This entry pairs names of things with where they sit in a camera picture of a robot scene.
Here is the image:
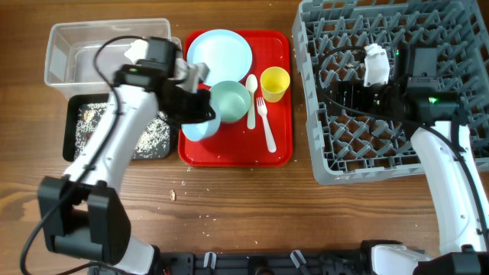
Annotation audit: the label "light blue bowl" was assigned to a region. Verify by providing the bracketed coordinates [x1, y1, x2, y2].
[181, 110, 221, 142]

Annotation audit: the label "white napkin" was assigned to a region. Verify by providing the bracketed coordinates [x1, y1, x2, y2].
[124, 40, 148, 64]

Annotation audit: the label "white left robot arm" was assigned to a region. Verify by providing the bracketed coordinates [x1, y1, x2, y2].
[33, 37, 215, 274]

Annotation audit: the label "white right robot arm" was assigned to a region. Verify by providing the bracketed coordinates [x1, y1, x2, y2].
[314, 44, 488, 274]

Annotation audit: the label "grey dishwasher rack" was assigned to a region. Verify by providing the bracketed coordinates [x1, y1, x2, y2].
[292, 1, 488, 185]

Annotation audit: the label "black waste tray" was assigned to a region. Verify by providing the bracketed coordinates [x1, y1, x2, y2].
[63, 94, 177, 162]

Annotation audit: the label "food scraps with rice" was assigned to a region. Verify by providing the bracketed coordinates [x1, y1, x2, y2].
[73, 102, 171, 160]

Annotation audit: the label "green bowl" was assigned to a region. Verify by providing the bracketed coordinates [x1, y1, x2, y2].
[210, 81, 251, 124]

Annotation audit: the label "light blue plate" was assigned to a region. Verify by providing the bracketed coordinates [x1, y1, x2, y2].
[186, 29, 253, 86]

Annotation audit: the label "cream plastic spoon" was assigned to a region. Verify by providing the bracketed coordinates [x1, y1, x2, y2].
[245, 74, 258, 130]

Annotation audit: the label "yellow plastic cup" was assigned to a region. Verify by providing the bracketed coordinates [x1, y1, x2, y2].
[260, 66, 290, 103]

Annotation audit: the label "brown food crumb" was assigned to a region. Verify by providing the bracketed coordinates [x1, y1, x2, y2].
[170, 190, 176, 202]

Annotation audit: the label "cream plastic fork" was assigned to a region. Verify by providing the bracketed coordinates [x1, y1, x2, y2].
[257, 97, 277, 153]

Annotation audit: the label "red plastic tray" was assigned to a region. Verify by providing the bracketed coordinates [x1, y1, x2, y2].
[177, 30, 293, 167]

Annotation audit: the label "clear plastic bin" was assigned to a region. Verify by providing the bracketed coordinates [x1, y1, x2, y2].
[44, 18, 181, 99]

